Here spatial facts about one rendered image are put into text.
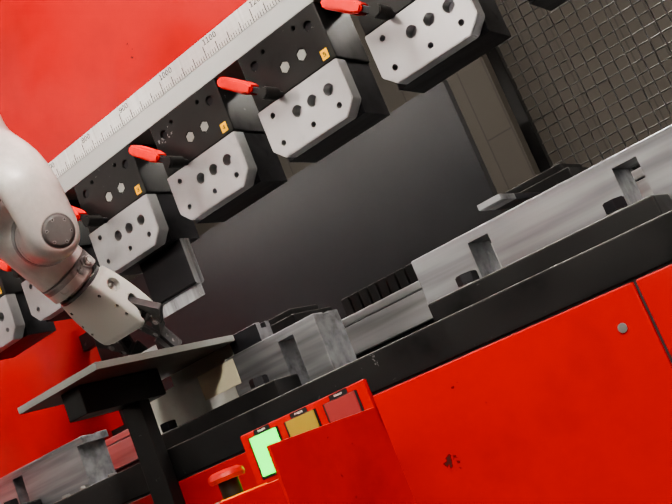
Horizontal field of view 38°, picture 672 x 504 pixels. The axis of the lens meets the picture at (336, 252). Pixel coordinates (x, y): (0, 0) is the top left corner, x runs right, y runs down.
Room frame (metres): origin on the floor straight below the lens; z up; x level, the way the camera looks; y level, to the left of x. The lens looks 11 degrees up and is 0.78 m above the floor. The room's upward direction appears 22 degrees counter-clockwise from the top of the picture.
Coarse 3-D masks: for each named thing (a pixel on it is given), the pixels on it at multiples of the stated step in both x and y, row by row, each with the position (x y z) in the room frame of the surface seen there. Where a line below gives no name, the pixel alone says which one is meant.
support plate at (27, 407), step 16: (224, 336) 1.41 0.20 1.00; (144, 352) 1.28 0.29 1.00; (160, 352) 1.30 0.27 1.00; (176, 352) 1.33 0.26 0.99; (192, 352) 1.38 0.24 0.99; (208, 352) 1.44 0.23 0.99; (96, 368) 1.21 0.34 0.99; (112, 368) 1.25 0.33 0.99; (128, 368) 1.30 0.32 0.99; (144, 368) 1.35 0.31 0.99; (160, 368) 1.40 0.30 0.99; (176, 368) 1.47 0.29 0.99; (64, 384) 1.25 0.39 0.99; (80, 384) 1.27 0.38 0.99; (32, 400) 1.29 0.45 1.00; (48, 400) 1.29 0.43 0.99
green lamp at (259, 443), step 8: (264, 432) 1.09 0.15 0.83; (272, 432) 1.08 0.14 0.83; (256, 440) 1.10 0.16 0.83; (264, 440) 1.09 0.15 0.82; (272, 440) 1.08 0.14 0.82; (280, 440) 1.08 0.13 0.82; (256, 448) 1.10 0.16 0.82; (264, 448) 1.09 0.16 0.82; (256, 456) 1.10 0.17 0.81; (264, 456) 1.09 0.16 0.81; (264, 464) 1.10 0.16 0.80; (272, 464) 1.09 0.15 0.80; (264, 472) 1.10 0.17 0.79; (272, 472) 1.09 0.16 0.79
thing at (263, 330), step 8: (248, 328) 1.41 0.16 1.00; (256, 328) 1.41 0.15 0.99; (264, 328) 1.42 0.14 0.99; (240, 336) 1.42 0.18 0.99; (248, 336) 1.42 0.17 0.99; (256, 336) 1.41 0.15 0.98; (264, 336) 1.41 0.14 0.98; (232, 344) 1.44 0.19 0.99; (240, 344) 1.43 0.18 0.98; (248, 344) 1.42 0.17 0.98
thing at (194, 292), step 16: (176, 240) 1.46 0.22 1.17; (160, 256) 1.49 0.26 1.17; (176, 256) 1.47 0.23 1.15; (192, 256) 1.47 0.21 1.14; (144, 272) 1.51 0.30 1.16; (160, 272) 1.49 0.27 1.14; (176, 272) 1.47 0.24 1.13; (192, 272) 1.46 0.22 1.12; (160, 288) 1.50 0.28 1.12; (176, 288) 1.48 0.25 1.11; (192, 288) 1.48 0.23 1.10; (176, 304) 1.50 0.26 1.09
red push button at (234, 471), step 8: (216, 472) 1.00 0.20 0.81; (224, 472) 1.00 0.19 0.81; (232, 472) 1.00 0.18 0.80; (240, 472) 1.01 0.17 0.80; (208, 480) 1.01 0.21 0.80; (216, 480) 1.00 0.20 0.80; (224, 480) 1.00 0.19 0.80; (232, 480) 1.01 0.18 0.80; (224, 488) 1.01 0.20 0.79; (232, 488) 1.01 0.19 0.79; (240, 488) 1.01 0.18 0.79; (224, 496) 1.01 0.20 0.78
